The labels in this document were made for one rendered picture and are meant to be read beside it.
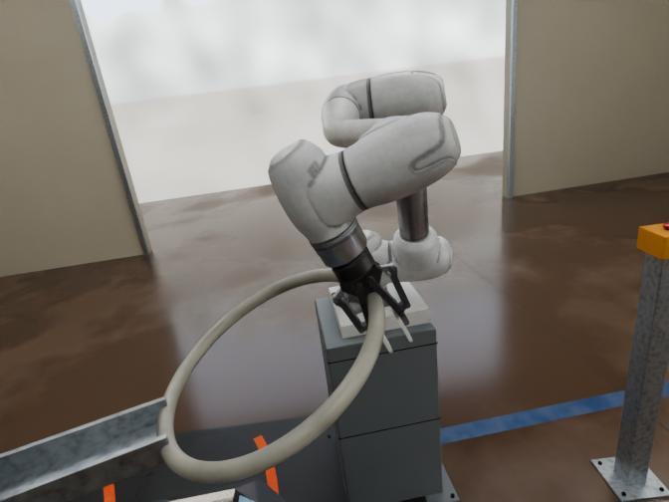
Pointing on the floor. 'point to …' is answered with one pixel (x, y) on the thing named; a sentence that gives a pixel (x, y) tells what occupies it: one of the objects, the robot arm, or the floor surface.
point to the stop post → (643, 377)
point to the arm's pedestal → (388, 415)
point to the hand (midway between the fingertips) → (392, 332)
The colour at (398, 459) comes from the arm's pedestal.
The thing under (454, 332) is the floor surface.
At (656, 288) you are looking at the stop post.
